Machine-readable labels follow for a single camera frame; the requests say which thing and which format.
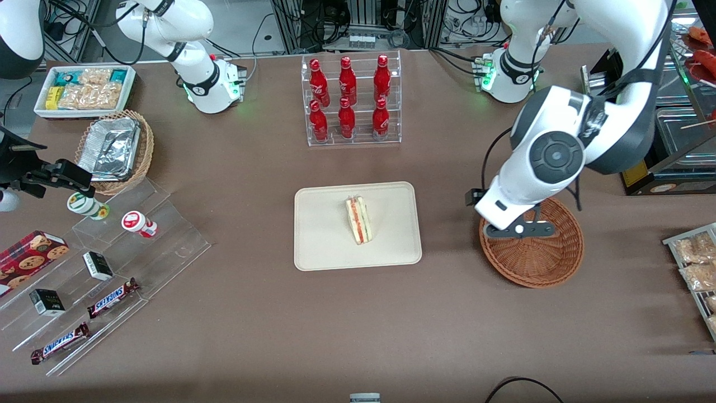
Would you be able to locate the beige plastic serving tray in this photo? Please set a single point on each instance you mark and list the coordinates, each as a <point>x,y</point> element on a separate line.
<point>324,235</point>

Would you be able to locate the teal snack packet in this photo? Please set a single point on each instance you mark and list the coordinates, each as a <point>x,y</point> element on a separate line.
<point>66,77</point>
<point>118,75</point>

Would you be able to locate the steel food pan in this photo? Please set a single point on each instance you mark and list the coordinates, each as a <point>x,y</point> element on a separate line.
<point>685,140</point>
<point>679,92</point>

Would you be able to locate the red cookie box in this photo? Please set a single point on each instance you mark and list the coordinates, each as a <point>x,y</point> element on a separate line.
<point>28,257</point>

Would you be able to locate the small rice cracker pack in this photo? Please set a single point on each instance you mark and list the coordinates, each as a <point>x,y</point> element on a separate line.
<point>95,75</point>

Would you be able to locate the grey metal snack tray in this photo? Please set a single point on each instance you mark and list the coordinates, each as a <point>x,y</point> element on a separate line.
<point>669,242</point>

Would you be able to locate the stacked foil containers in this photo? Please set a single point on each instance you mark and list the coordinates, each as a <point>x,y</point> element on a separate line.
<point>109,146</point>

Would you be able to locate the red label drink cup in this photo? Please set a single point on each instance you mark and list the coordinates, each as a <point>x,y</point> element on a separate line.
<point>134,221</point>

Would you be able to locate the red cola bottle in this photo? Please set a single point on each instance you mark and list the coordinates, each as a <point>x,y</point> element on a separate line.
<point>319,81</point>
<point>380,120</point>
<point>346,120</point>
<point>319,124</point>
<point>347,78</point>
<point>382,75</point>

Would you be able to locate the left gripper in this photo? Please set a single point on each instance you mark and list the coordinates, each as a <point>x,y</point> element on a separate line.
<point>469,197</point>

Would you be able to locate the white snack bin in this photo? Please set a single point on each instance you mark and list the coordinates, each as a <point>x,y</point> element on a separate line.
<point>132,84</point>

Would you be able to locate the aluminium frame rack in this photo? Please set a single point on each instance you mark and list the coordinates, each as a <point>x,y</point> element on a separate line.
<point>430,25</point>

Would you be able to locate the thin wooden skewer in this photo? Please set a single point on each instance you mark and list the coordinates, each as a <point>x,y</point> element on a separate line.
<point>699,123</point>

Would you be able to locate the white power strip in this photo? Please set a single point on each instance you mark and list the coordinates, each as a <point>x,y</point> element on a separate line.
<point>361,41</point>

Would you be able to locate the light tan wicker basket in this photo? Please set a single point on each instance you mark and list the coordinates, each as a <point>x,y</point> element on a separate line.
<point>146,157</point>

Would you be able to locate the snickers chocolate bar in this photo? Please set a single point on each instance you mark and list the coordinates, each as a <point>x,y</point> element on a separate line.
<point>112,298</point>
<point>59,343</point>

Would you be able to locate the brown round wicker basket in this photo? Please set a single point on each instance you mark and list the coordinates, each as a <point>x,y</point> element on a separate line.
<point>537,257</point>

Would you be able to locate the large rice cracker pack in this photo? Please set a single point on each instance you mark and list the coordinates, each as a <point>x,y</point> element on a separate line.
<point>89,96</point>

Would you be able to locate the clear acrylic stepped display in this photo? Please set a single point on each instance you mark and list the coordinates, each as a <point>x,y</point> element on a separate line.
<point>173,246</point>

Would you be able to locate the clear acrylic bottle rack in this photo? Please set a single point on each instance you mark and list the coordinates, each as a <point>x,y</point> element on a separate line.
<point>362,137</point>

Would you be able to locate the green label drink cup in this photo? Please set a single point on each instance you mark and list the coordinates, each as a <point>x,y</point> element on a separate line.
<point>84,204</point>

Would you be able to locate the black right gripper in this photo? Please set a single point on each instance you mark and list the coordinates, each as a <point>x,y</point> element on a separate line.
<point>12,168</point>

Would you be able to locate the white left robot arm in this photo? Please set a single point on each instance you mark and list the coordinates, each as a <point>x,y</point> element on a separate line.
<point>626,33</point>

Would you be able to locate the triangle sandwich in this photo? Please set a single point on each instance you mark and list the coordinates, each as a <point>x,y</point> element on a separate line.
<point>358,221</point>

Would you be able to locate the yellow snack packet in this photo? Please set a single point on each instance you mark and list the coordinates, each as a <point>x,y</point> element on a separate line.
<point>52,97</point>

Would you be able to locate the small black box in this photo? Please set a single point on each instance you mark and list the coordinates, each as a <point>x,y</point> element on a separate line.
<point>47,302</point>
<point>98,266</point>

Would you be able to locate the small silver metal panel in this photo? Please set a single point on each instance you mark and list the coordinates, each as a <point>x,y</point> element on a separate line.
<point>586,84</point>

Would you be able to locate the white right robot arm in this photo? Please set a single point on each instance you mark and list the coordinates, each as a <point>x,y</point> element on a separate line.
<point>196,22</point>

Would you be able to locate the clear bag of crackers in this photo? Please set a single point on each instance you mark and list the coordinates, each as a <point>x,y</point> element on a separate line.
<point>693,249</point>
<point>713,323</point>
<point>711,303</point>
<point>700,276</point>

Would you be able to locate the small grey object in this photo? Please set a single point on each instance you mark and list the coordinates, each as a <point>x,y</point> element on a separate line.
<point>364,398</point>

